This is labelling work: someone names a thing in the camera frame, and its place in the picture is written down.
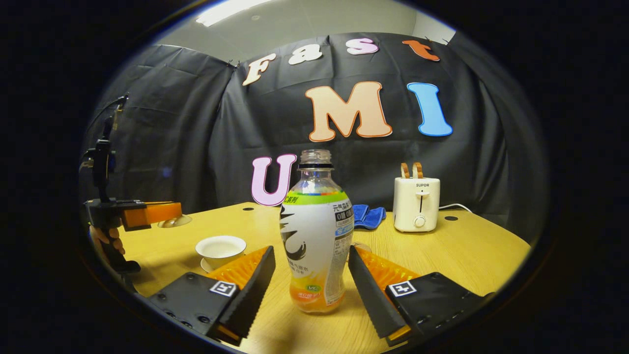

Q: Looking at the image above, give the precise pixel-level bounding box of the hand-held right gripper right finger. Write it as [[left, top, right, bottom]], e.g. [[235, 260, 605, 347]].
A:
[[348, 246, 494, 347]]

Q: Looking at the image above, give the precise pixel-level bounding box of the white teacup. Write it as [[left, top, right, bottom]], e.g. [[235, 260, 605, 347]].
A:
[[195, 235, 247, 270]]

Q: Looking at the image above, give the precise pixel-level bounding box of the black backdrop cloth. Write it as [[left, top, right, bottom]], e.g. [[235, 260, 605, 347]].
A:
[[81, 32, 548, 246]]

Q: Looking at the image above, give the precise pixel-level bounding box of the cream toaster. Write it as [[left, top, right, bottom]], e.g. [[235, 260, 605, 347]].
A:
[[393, 177, 441, 233]]

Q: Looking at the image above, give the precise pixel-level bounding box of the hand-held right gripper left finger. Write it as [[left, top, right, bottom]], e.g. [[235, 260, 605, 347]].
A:
[[147, 246, 277, 346]]

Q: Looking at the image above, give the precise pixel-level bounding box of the labelled plastic water bottle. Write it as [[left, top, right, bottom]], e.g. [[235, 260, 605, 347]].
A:
[[279, 149, 354, 314]]

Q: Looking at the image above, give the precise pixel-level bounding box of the blue folded towel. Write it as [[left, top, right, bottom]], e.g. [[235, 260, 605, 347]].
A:
[[352, 204, 387, 230]]

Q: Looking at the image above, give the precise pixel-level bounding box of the ceiling light panel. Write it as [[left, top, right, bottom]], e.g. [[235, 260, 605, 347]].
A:
[[197, 0, 273, 28]]

